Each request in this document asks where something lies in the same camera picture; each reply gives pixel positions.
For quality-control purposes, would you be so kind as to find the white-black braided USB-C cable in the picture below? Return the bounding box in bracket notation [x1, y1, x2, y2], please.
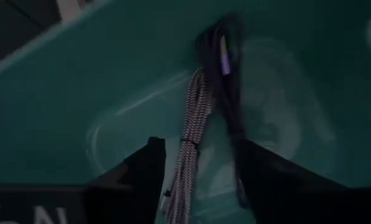
[162, 67, 214, 224]

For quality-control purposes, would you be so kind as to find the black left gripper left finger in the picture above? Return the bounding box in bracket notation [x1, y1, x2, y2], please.
[84, 136, 167, 224]

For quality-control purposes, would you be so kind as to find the black USB-C cable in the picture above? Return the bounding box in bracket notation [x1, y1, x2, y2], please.
[194, 14, 251, 209]

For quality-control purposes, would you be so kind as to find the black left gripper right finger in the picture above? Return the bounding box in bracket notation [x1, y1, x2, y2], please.
[236, 139, 360, 224]

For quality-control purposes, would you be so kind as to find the teal plastic bin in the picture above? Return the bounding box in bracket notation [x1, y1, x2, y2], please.
[0, 0, 371, 224]

